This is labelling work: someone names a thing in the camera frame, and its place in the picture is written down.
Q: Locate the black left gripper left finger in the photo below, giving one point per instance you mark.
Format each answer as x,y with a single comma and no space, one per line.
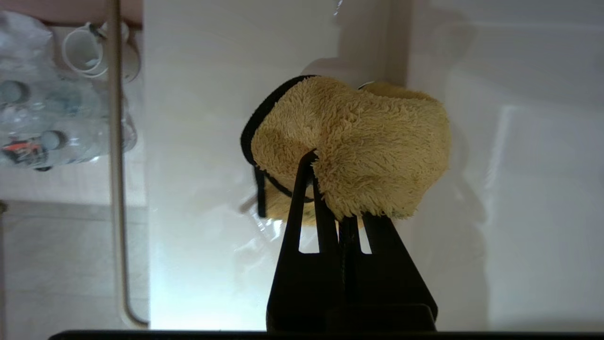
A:
302,288

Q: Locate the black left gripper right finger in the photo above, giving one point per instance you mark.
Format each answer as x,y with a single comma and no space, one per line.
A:
391,293

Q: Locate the yellow cloth with black trim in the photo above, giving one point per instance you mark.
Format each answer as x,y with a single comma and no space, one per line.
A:
368,146

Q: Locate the white sink basin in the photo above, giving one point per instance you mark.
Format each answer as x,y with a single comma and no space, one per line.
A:
528,165

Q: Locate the plastic wrapped water bottle pack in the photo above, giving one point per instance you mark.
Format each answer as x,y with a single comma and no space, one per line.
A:
61,123

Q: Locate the small white mug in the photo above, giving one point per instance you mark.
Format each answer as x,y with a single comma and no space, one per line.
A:
82,49

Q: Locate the grey metal rail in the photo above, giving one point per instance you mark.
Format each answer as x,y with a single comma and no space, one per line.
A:
115,165

